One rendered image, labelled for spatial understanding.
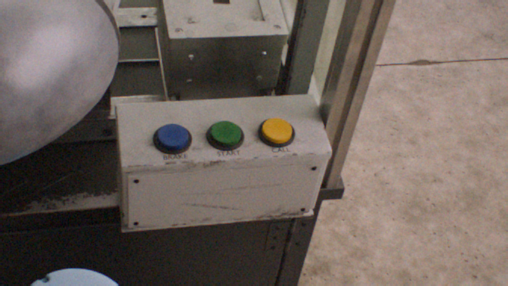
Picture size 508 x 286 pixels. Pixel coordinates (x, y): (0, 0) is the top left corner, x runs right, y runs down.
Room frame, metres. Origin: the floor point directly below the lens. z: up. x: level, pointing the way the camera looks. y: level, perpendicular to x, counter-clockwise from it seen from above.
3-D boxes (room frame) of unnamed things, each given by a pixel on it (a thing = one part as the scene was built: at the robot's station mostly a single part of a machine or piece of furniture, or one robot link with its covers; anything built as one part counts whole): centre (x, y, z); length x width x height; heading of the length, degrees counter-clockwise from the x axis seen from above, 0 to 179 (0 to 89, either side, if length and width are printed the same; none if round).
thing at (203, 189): (0.72, 0.05, 0.82); 0.28 x 0.11 x 0.15; 108
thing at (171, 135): (0.68, 0.11, 0.90); 0.04 x 0.04 x 0.02
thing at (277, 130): (0.73, -0.02, 0.90); 0.04 x 0.04 x 0.02
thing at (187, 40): (0.98, 0.09, 0.82); 0.18 x 0.18 x 0.15; 18
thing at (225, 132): (0.71, 0.04, 0.90); 0.04 x 0.04 x 0.02
